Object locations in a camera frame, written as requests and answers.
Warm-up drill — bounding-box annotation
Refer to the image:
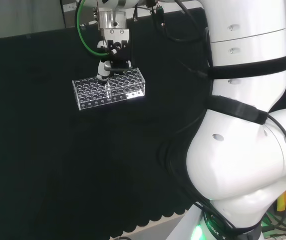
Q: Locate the clear acrylic test tube rack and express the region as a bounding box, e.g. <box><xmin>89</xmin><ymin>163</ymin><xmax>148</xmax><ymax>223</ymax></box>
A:
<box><xmin>71</xmin><ymin>67</ymin><xmax>147</xmax><ymax>111</ymax></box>

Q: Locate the black bench cloth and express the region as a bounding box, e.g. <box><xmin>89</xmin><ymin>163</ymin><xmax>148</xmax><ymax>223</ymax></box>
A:
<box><xmin>0</xmin><ymin>7</ymin><xmax>217</xmax><ymax>240</ymax></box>

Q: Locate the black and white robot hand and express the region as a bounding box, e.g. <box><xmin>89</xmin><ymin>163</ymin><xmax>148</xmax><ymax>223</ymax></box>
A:
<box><xmin>96</xmin><ymin>27</ymin><xmax>133</xmax><ymax>85</ymax></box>

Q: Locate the green cable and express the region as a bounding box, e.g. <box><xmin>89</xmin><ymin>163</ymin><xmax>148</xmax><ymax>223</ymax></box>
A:
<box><xmin>76</xmin><ymin>0</ymin><xmax>110</xmax><ymax>57</ymax></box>

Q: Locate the grey metal cabinet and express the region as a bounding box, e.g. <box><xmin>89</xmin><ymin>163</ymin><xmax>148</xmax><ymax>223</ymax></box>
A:
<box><xmin>59</xmin><ymin>0</ymin><xmax>83</xmax><ymax>29</ymax></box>

